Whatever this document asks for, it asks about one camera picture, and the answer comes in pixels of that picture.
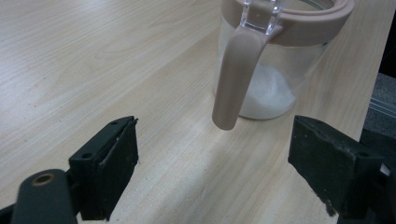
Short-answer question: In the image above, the white salt heap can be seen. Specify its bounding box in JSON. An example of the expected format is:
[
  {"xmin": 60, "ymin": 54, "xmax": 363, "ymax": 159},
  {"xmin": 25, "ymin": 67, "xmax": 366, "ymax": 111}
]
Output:
[{"xmin": 238, "ymin": 63, "xmax": 297, "ymax": 120}]

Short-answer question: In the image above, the clear jar with beige rim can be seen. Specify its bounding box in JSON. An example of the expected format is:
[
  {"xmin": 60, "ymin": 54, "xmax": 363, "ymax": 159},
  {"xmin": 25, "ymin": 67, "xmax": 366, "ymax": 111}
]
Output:
[{"xmin": 211, "ymin": 0, "xmax": 356, "ymax": 132}]

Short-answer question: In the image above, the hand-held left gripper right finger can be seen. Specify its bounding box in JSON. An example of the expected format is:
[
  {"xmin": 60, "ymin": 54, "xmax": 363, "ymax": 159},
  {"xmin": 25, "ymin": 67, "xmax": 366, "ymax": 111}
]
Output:
[{"xmin": 288, "ymin": 115, "xmax": 386, "ymax": 219}]

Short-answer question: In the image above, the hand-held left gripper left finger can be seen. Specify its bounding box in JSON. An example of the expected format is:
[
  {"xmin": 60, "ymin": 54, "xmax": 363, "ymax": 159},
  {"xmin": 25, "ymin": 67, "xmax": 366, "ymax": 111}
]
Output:
[{"xmin": 68, "ymin": 116, "xmax": 140, "ymax": 222}]

